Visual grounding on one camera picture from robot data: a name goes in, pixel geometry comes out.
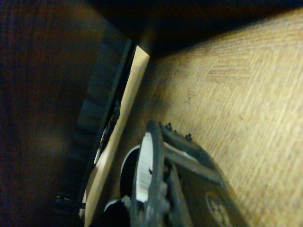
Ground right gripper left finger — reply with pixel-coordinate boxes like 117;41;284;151
129;120;172;227

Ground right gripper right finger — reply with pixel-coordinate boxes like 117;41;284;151
160;121;250;227

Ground black shoe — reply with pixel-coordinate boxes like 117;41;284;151
91;144;143;227

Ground brown shoe rack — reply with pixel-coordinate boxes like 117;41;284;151
0;0;303;227

